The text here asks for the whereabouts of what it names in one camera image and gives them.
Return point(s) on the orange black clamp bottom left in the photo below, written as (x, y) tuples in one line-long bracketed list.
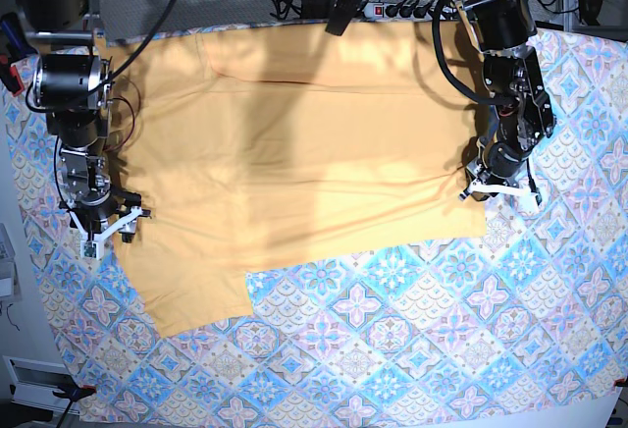
[(73, 393)]

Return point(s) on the red black clamp left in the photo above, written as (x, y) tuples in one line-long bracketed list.
[(10, 77)]

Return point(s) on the blue handled tool left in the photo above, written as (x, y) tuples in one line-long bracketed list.
[(13, 39)]

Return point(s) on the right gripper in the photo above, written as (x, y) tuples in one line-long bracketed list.
[(91, 217)]

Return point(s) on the white power strip red switch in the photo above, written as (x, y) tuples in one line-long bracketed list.
[(388, 12)]

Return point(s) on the white aluminium rail bottom left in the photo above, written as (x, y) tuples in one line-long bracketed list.
[(33, 383)]

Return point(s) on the yellow T-shirt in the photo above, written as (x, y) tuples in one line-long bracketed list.
[(263, 148)]

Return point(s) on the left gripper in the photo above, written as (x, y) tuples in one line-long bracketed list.
[(493, 172)]

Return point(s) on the patterned blue pink tablecloth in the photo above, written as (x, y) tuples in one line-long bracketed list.
[(530, 315)]

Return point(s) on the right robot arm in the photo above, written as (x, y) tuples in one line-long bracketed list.
[(57, 69)]

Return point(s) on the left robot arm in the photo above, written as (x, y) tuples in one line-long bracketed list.
[(500, 30)]

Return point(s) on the black clamp on table edge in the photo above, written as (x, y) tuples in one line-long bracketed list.
[(341, 15)]

